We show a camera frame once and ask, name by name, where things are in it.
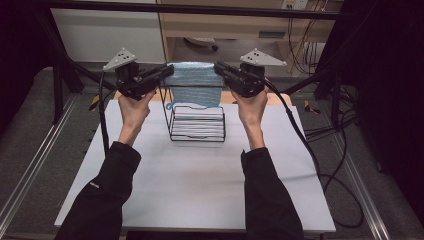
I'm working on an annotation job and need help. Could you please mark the black floor cables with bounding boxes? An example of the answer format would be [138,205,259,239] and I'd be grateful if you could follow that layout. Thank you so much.
[304,83,360,143]

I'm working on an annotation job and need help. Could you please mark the left hand-held gripper cable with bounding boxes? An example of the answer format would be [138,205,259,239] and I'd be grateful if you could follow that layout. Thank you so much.
[98,70,118,158]

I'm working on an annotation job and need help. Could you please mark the black curtain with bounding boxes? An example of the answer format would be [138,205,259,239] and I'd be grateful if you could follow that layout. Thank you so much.
[0,0,56,134]
[328,0,424,218]

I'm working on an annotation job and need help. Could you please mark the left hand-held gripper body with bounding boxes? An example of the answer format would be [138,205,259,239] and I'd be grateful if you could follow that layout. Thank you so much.
[102,47,158,102]

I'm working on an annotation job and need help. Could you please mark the white board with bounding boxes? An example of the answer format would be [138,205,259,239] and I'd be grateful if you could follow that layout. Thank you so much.
[54,99,337,233]

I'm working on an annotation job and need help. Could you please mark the right hand-held gripper cable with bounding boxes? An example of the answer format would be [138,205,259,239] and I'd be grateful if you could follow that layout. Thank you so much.
[264,79,365,230]

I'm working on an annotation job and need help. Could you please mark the aluminium rail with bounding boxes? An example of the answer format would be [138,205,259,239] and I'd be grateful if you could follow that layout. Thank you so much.
[0,94,80,229]
[333,133,392,240]

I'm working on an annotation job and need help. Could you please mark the blue striped cloth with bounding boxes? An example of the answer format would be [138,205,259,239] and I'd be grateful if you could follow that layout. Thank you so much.
[164,62,224,112]

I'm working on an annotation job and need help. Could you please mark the person's right hand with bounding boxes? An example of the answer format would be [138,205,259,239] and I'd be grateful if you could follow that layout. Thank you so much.
[230,89,269,131]

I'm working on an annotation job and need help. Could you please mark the chair base with caster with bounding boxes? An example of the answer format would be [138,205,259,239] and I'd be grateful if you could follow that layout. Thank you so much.
[184,36,220,53]

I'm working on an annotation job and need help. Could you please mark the light wooden desk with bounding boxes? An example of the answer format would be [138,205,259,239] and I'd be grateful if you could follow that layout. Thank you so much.
[156,0,344,74]

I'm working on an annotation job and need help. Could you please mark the person's left hand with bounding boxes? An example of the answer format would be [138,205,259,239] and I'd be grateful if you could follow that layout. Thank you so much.
[117,89,157,134]

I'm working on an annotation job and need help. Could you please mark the white cabinet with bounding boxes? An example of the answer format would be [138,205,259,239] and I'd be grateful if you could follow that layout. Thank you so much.
[50,8,167,65]

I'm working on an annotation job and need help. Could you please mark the black wire rack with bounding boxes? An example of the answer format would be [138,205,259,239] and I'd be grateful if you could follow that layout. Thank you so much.
[158,62,230,143]

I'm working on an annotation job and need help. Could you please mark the bundle of hanging cables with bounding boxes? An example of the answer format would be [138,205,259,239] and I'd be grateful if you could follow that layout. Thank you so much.
[287,16,322,76]

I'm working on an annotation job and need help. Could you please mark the white power strip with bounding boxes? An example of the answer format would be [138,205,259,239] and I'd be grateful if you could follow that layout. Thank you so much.
[281,0,309,10]

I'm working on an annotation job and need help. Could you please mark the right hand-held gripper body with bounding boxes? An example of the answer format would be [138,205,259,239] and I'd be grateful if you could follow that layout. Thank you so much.
[229,48,288,99]

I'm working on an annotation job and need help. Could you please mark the black metal frame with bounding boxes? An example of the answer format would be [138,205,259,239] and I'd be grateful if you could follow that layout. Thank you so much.
[31,0,358,131]

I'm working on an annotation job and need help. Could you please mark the hand-held gripper cable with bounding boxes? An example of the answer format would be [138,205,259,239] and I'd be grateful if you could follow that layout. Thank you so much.
[98,70,118,158]
[264,79,365,230]

